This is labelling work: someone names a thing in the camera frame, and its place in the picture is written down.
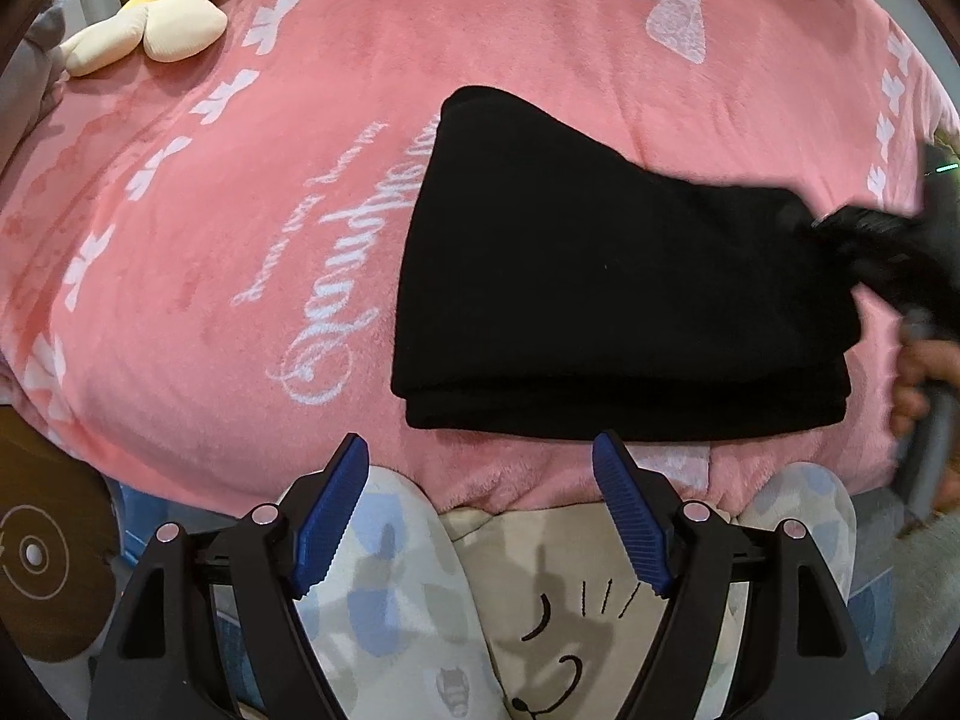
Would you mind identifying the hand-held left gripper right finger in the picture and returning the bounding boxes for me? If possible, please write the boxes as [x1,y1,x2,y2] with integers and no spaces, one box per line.
[592,431,875,720]

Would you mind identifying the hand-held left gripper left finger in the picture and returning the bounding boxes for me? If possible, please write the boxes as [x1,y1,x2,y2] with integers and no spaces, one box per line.
[88,433,371,720]

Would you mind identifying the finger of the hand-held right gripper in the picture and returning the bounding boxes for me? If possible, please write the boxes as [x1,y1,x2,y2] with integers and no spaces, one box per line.
[840,241,947,310]
[807,204,928,245]

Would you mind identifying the black pants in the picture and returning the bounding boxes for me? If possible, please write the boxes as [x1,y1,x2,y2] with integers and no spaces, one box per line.
[390,85,860,442]

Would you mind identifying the person's right hand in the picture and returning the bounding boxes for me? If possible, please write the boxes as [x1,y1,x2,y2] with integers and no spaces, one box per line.
[891,337,960,437]

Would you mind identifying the beige face cushion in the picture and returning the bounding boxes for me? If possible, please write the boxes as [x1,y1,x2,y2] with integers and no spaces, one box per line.
[439,499,752,720]

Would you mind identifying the brown round disc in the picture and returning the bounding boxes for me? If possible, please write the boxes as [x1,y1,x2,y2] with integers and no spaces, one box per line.
[0,409,121,665]

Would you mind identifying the pink printed blanket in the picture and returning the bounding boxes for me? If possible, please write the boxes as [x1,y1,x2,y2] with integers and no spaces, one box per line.
[0,0,960,515]

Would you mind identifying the yellow flower plush toy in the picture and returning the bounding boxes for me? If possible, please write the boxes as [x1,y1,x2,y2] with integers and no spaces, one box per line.
[58,0,230,78]

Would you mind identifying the grey pillow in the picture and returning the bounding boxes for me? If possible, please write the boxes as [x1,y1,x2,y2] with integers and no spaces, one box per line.
[0,4,80,173]

